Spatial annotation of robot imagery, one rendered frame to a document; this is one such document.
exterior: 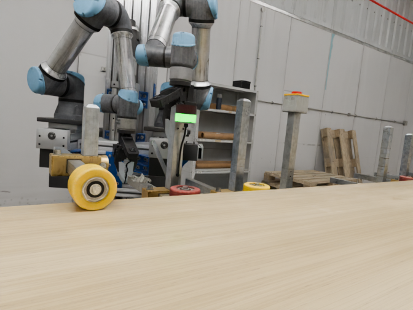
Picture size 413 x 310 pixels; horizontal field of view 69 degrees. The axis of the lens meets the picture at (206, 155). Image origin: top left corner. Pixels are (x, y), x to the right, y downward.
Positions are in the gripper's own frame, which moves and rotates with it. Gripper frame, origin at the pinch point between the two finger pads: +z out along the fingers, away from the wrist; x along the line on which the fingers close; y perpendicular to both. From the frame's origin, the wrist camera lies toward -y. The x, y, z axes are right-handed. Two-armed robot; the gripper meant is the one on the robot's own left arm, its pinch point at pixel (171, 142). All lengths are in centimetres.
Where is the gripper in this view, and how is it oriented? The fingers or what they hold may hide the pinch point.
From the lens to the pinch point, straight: 100.2
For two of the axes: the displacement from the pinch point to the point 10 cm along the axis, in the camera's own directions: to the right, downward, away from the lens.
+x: -7.9, -1.3, 5.9
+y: 6.0, -0.3, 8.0
